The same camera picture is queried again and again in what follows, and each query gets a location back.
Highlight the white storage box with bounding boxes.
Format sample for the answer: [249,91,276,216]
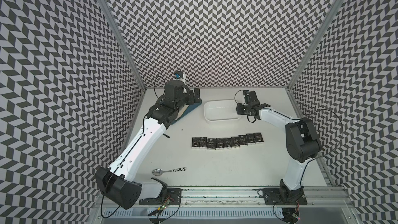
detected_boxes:
[204,100,241,123]

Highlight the black tissue pack eight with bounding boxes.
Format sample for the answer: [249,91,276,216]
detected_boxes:
[254,132,264,143]

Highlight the black tissue pack seven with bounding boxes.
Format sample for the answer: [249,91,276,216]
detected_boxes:
[238,135,248,146]

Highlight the black tissue pack six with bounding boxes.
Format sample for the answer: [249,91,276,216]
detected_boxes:
[231,136,240,148]

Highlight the black tissue pack two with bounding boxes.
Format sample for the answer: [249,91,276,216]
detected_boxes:
[200,137,207,149]

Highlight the black tissue pack one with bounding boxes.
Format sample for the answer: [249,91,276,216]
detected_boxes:
[191,138,201,149]

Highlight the black tissue pack five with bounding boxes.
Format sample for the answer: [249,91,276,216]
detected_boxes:
[223,138,232,149]

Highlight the black tissue pack three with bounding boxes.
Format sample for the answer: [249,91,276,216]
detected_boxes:
[207,138,217,150]

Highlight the black tissue pack four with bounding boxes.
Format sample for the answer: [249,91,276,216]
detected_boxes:
[216,138,224,149]

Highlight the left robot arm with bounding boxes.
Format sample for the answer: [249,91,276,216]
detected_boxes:
[94,79,201,209]

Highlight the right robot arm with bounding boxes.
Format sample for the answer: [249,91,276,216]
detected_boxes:
[236,90,321,204]

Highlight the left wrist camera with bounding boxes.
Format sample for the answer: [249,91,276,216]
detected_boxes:
[174,71,186,84]

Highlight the spoon with patterned handle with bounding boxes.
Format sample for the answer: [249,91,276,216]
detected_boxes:
[152,167,187,176]

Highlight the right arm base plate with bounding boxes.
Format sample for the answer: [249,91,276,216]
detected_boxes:
[260,188,308,206]

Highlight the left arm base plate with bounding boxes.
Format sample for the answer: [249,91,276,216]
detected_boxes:
[139,188,182,206]

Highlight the aluminium front rail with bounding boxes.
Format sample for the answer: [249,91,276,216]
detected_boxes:
[173,186,354,208]

